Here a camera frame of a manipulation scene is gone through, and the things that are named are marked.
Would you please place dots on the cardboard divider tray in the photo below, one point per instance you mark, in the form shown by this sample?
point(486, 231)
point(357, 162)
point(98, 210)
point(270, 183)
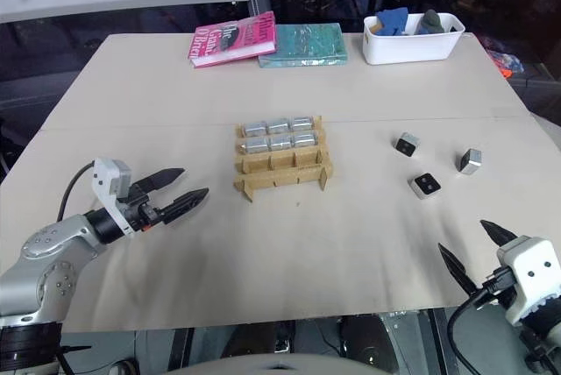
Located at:
point(285, 164)

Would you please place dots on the pink paperback book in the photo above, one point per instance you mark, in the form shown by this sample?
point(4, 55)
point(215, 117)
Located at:
point(232, 37)

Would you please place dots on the white plastic bin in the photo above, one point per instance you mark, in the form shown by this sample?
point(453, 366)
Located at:
point(407, 48)

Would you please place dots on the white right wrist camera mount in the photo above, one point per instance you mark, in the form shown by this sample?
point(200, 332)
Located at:
point(528, 272)

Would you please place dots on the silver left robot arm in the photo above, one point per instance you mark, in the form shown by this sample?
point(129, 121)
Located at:
point(48, 256)

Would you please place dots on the pale rounded robot torso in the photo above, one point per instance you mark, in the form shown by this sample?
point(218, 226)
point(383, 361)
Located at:
point(280, 364)

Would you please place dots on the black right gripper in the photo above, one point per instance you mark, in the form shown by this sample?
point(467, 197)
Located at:
point(493, 298)

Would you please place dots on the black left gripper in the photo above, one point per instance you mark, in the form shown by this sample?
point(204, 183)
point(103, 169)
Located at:
point(141, 210)

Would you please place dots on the blue cloth item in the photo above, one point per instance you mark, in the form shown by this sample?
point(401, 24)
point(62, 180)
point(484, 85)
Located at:
point(392, 20)

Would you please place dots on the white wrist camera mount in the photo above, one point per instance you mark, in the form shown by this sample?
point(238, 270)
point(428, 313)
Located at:
point(528, 272)
point(110, 180)

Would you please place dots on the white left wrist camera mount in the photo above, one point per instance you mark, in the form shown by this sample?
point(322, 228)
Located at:
point(110, 180)

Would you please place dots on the colourful bag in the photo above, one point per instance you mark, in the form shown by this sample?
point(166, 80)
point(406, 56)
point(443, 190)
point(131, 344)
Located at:
point(504, 59)

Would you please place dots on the teal hardcover book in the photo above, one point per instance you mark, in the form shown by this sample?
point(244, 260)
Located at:
point(307, 42)

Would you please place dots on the grey plush item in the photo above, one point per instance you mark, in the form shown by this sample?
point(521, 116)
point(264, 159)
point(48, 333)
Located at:
point(431, 21)

